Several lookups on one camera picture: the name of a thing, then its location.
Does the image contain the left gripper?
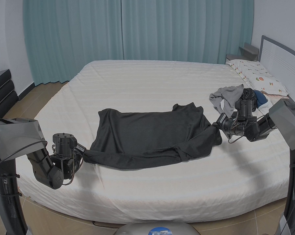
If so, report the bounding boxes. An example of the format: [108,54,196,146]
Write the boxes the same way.
[73,153,88,168]

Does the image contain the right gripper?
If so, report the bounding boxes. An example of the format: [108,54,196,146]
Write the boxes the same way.
[212,119,236,135]

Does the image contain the black T-shirt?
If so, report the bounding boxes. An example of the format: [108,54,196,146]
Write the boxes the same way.
[83,102,222,172]

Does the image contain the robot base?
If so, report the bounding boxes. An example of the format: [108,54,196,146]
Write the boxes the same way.
[118,220,199,235]

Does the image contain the bed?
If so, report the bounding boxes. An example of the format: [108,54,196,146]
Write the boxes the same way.
[16,35,295,223]

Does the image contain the grey garment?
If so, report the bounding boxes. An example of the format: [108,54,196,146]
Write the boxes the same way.
[209,84,244,116]

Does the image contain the black shiny garment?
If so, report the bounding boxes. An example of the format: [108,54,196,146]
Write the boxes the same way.
[239,88,258,112]

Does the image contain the dark blue garment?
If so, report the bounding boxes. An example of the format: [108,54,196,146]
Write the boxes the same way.
[254,90,268,108]

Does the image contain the white garment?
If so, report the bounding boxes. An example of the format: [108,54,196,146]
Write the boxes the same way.
[258,99,274,113]

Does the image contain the white printed pillow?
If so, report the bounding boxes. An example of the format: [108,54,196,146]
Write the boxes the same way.
[226,59,289,96]

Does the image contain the grey bedside table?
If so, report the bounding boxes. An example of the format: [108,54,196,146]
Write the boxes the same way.
[226,43,259,64]

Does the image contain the black chest of drawers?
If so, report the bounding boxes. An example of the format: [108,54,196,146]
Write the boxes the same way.
[0,69,18,119]

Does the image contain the blue-green curtain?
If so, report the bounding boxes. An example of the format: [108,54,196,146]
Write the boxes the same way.
[22,0,124,86]
[120,0,254,64]

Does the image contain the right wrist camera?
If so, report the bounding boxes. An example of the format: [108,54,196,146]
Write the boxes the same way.
[217,113,230,124]

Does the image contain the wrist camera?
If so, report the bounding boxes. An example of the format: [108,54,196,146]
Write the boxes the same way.
[217,113,230,124]
[73,143,87,154]

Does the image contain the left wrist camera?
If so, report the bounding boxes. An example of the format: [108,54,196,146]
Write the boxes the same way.
[73,143,87,154]

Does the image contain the black cable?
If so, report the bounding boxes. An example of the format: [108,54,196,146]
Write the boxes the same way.
[92,220,119,229]

